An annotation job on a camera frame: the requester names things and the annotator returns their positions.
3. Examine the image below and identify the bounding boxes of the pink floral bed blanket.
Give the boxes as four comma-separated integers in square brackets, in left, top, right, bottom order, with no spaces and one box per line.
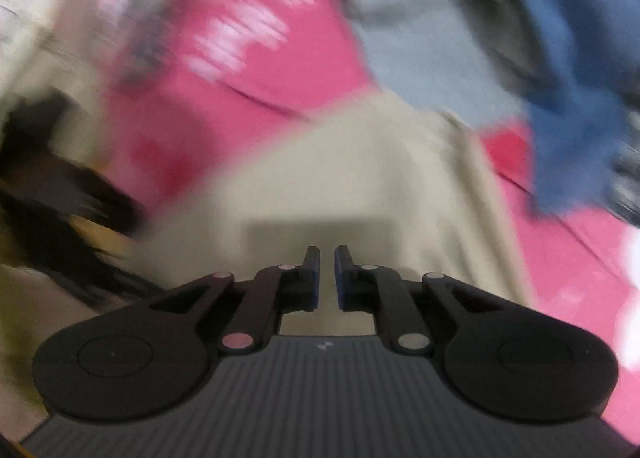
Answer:
[95,0,640,439]

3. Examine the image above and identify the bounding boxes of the yellow cloth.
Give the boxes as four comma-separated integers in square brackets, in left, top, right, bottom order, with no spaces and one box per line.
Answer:
[70,215,131,259]

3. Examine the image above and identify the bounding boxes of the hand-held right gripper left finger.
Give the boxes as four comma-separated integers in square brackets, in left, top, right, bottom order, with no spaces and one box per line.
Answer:
[147,245,322,354]

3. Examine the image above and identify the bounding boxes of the grey sweatshirt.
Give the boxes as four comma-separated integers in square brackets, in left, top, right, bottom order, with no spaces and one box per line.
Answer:
[300,0,531,131]

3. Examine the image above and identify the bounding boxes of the beige pants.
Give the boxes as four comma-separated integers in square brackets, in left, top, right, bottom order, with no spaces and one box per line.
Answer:
[135,93,538,339]

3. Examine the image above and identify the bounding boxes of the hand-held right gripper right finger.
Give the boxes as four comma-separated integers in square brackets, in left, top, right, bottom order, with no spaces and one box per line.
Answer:
[334,244,508,354]

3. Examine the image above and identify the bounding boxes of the plaid shirt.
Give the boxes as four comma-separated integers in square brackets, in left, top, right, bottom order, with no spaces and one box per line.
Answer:
[607,138,640,229]

